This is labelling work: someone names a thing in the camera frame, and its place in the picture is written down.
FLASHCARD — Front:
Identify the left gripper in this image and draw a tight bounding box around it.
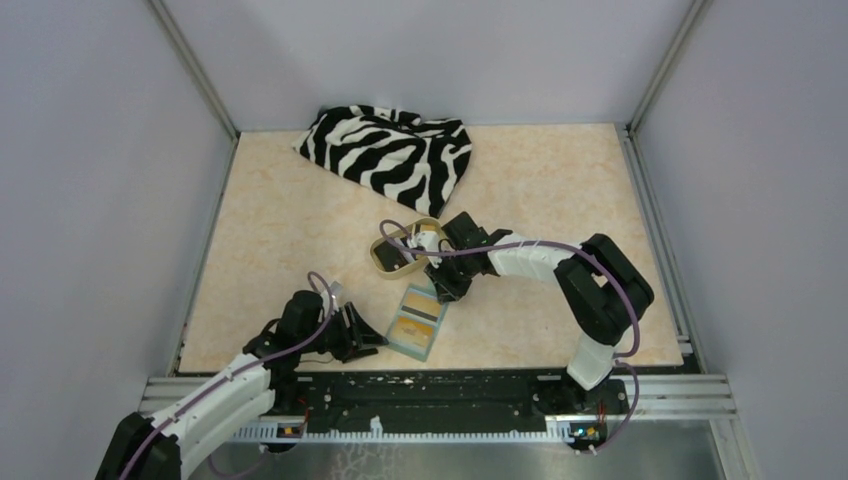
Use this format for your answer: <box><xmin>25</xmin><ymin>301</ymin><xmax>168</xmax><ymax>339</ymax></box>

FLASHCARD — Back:
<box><xmin>299</xmin><ymin>301</ymin><xmax>389</xmax><ymax>363</ymax></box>

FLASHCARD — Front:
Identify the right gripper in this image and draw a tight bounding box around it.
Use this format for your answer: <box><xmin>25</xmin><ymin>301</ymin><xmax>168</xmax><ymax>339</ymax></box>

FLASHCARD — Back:
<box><xmin>425</xmin><ymin>249</ymin><xmax>476</xmax><ymax>304</ymax></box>

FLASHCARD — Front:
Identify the yellow VIP card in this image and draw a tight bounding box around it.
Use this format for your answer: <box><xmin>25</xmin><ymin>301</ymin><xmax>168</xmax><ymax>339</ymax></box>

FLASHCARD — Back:
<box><xmin>390</xmin><ymin>317</ymin><xmax>434</xmax><ymax>349</ymax></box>

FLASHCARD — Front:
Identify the green card holder wallet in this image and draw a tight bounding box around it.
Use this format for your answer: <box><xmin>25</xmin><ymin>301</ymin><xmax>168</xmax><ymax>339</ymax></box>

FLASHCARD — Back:
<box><xmin>385</xmin><ymin>284</ymin><xmax>448</xmax><ymax>362</ymax></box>

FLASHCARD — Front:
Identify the beige oval tray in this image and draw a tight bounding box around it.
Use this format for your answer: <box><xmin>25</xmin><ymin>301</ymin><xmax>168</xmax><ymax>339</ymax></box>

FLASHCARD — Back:
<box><xmin>369</xmin><ymin>217</ymin><xmax>446</xmax><ymax>280</ymax></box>

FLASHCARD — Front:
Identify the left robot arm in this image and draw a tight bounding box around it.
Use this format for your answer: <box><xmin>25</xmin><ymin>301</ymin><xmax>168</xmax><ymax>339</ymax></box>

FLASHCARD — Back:
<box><xmin>96</xmin><ymin>290</ymin><xmax>389</xmax><ymax>479</ymax></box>

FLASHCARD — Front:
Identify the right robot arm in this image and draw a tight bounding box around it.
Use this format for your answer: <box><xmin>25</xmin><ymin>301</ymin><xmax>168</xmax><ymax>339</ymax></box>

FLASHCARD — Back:
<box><xmin>408</xmin><ymin>212</ymin><xmax>655</xmax><ymax>412</ymax></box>

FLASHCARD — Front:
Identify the dark VIP card lower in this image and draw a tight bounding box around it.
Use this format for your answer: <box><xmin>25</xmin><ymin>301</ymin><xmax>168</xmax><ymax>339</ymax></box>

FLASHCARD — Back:
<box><xmin>373</xmin><ymin>242</ymin><xmax>409</xmax><ymax>273</ymax></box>

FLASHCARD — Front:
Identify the zebra striped cloth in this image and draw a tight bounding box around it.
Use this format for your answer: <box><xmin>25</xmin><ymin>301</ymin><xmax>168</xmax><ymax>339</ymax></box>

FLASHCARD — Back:
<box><xmin>292</xmin><ymin>105</ymin><xmax>473</xmax><ymax>218</ymax></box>

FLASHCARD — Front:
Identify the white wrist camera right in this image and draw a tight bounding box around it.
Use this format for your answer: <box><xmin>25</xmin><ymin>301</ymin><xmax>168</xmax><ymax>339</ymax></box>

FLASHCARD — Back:
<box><xmin>407</xmin><ymin>230</ymin><xmax>441</xmax><ymax>267</ymax></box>

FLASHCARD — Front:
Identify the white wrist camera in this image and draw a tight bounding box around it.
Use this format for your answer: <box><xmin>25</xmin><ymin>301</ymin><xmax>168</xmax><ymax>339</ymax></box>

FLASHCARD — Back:
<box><xmin>322</xmin><ymin>281</ymin><xmax>343</xmax><ymax>315</ymax></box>
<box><xmin>407</xmin><ymin>230</ymin><xmax>441</xmax><ymax>267</ymax></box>

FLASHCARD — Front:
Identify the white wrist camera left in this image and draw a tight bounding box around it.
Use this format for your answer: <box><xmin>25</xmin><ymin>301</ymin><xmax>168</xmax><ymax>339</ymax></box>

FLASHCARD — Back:
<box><xmin>322</xmin><ymin>281</ymin><xmax>343</xmax><ymax>315</ymax></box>

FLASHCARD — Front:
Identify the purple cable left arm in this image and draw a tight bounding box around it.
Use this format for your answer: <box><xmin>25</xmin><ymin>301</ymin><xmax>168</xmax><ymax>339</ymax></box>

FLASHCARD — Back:
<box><xmin>115</xmin><ymin>271</ymin><xmax>336</xmax><ymax>480</ymax></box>

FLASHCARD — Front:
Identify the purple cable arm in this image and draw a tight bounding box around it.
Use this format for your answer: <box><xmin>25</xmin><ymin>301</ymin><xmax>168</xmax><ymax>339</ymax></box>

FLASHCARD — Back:
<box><xmin>115</xmin><ymin>271</ymin><xmax>336</xmax><ymax>480</ymax></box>
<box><xmin>378</xmin><ymin>219</ymin><xmax>643</xmax><ymax>455</ymax></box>

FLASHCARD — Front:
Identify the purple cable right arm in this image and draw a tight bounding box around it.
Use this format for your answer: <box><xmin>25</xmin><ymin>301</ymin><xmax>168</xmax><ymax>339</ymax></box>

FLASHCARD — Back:
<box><xmin>378</xmin><ymin>219</ymin><xmax>643</xmax><ymax>455</ymax></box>

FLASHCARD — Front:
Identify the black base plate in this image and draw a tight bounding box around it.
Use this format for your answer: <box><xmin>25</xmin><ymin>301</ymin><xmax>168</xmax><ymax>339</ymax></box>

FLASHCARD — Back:
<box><xmin>267</xmin><ymin>368</ymin><xmax>630</xmax><ymax>434</ymax></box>

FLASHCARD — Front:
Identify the aluminium front rail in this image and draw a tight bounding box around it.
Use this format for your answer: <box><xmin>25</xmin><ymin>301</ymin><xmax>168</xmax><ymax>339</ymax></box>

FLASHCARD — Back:
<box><xmin>138</xmin><ymin>369</ymin><xmax>759</xmax><ymax>479</ymax></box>

